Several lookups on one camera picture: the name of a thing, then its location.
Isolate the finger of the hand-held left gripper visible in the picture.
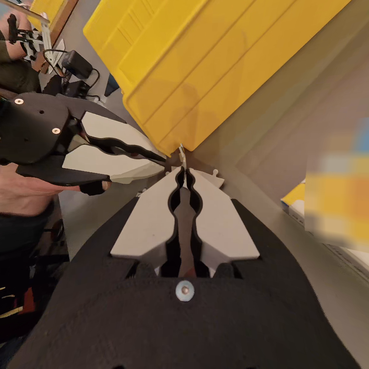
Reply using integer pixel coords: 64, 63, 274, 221
62, 142, 167, 185
81, 112, 167, 160

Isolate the black power strip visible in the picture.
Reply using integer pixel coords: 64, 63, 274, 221
64, 81, 90, 98

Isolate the wooden table top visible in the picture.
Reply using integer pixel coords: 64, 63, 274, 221
32, 0, 79, 73

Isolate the black clamp bracket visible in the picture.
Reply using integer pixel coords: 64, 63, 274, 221
7, 14, 44, 61

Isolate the blue puzzle box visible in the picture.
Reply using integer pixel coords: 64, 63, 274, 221
281, 180, 369, 284

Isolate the yellow plastic bin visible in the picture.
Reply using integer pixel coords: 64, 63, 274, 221
83, 0, 353, 157

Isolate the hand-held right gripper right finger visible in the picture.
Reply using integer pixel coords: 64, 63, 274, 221
186, 169, 260, 277

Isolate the white metal table frame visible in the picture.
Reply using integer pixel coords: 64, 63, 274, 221
40, 13, 66, 75

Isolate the person's left hand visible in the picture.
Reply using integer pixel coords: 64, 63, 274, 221
0, 166, 84, 217

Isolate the black power adapter with cable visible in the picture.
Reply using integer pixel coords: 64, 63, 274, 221
43, 49, 101, 101

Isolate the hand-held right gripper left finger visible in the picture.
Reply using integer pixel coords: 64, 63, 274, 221
110, 167, 185, 277

